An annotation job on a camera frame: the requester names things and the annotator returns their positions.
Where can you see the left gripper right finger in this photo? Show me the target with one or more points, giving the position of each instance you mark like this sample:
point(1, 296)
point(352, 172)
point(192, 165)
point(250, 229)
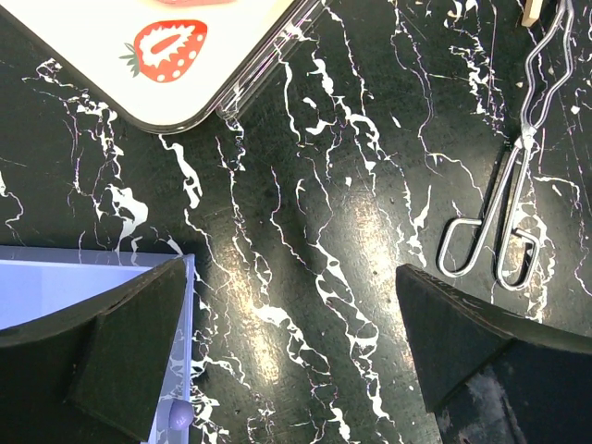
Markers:
point(489, 375)

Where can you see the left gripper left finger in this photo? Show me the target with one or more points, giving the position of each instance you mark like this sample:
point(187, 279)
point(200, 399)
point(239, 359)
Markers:
point(93, 372)

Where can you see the purple knob on bin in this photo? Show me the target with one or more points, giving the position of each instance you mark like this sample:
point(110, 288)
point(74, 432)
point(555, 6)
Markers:
point(180, 415)

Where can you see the blue plastic bin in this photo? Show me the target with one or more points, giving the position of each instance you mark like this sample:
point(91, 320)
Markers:
point(36, 282)

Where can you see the strawberry pattern tray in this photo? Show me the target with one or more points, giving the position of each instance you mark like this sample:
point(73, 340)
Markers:
point(161, 65)

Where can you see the wooden clothespin clamp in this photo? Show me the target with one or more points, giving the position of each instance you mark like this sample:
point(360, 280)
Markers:
point(531, 14)

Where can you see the pink dotted plate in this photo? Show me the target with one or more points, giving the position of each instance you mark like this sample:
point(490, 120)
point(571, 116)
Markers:
point(183, 3)

